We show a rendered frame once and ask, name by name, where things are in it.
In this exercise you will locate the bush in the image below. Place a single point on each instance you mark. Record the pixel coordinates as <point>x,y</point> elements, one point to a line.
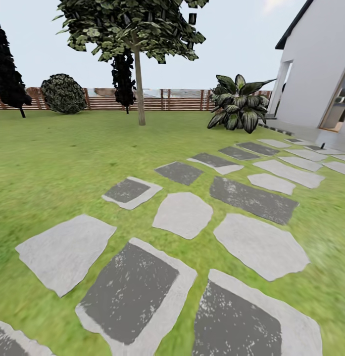
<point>242,111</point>
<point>61,93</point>
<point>216,92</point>

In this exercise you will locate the fixed window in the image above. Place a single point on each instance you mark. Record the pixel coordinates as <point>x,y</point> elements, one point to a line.
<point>335,114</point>

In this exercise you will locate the tree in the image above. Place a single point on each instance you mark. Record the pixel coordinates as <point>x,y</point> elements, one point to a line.
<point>12,89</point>
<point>122,78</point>
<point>156,27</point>

